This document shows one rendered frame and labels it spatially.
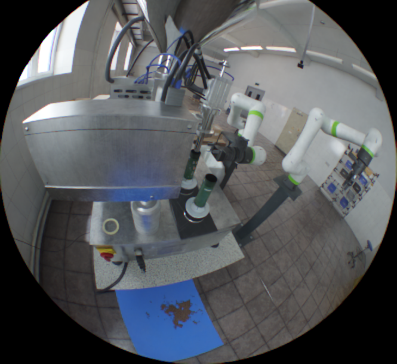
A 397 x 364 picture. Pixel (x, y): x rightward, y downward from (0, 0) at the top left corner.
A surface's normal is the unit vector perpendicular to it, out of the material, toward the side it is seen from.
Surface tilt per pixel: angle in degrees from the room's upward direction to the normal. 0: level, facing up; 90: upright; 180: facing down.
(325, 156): 90
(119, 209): 0
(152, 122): 90
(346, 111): 90
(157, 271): 0
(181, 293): 0
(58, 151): 90
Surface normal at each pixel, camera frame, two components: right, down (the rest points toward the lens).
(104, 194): 0.34, 0.63
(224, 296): 0.27, -0.78
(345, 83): -0.90, 0.00
